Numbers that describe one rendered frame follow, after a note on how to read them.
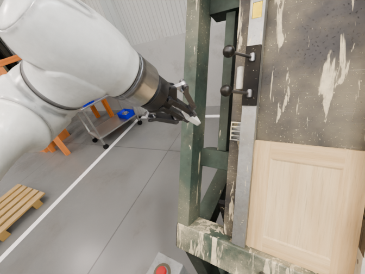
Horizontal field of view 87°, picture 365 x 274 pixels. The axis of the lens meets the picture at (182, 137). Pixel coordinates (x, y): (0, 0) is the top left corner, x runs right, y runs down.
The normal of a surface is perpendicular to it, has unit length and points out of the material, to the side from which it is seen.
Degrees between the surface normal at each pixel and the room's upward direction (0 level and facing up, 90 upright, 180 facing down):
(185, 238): 57
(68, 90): 120
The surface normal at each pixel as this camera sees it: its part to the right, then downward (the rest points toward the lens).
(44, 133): 0.65, 0.56
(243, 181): -0.54, 0.07
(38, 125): 0.62, 0.41
